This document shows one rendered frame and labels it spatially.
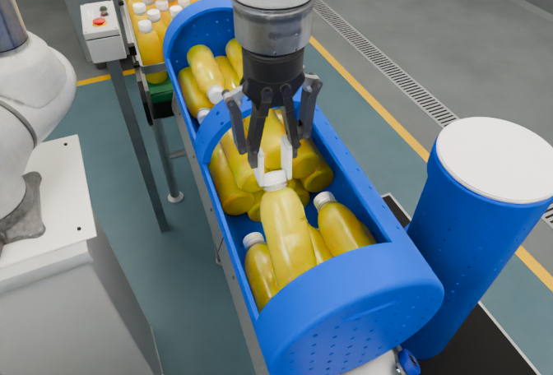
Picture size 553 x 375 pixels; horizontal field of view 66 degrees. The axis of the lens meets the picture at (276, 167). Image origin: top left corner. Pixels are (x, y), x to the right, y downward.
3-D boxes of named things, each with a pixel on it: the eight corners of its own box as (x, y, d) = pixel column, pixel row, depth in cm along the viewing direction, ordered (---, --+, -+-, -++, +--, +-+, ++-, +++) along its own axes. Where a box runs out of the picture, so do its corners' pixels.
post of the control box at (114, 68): (160, 233, 207) (101, 49, 136) (160, 226, 210) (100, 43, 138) (169, 230, 208) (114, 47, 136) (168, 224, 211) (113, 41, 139)
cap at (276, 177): (257, 186, 66) (255, 175, 66) (271, 182, 70) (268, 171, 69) (278, 182, 64) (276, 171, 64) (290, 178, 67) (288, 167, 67)
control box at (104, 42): (93, 64, 130) (82, 33, 122) (90, 33, 143) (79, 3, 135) (127, 58, 132) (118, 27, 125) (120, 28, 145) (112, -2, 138)
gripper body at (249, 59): (248, 62, 47) (250, 127, 53) (318, 49, 49) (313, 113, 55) (230, 30, 52) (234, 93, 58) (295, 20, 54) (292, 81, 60)
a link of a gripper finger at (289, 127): (270, 74, 56) (280, 70, 56) (285, 133, 64) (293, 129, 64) (280, 90, 53) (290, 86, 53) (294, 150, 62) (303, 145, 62)
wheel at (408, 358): (406, 377, 70) (417, 372, 69) (392, 351, 73) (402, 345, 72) (416, 378, 73) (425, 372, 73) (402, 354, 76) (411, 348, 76)
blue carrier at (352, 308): (271, 403, 70) (266, 332, 49) (173, 98, 127) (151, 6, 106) (421, 342, 76) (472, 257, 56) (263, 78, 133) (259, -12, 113)
